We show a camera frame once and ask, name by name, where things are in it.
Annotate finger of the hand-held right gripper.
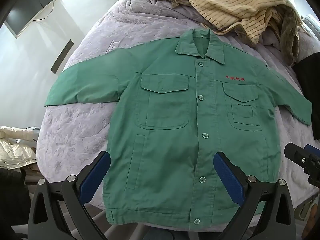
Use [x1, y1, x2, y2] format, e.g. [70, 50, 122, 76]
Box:
[284, 142, 312, 167]
[304, 144, 320, 155]

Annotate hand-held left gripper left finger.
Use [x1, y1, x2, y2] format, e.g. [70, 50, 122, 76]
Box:
[27, 151, 112, 240]

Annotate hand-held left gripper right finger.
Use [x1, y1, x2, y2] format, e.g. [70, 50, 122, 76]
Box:
[213, 151, 297, 240]

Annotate green work jacket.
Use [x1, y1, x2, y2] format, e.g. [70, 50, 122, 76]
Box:
[44, 28, 313, 225]

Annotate purple embossed blanket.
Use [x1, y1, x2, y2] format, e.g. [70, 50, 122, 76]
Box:
[36, 0, 320, 230]

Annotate black cloth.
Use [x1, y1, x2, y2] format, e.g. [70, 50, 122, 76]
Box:
[291, 52, 320, 140]

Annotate white puffer jacket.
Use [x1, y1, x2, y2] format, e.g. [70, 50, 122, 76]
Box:
[0, 126, 40, 170]

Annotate olive brown cloth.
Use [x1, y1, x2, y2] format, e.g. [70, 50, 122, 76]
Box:
[149, 0, 300, 67]

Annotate white padded headboard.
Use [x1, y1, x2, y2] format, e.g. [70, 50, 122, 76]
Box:
[301, 13, 317, 37]

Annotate yellow striped cloth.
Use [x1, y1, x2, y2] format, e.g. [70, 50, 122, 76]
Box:
[184, 0, 294, 46]

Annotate dark wall panel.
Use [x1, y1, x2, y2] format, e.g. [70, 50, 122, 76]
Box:
[51, 39, 74, 74]

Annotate thin black cable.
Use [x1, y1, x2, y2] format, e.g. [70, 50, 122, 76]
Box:
[32, 2, 55, 22]

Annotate wall monitor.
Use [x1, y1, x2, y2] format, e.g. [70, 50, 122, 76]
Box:
[4, 0, 70, 39]

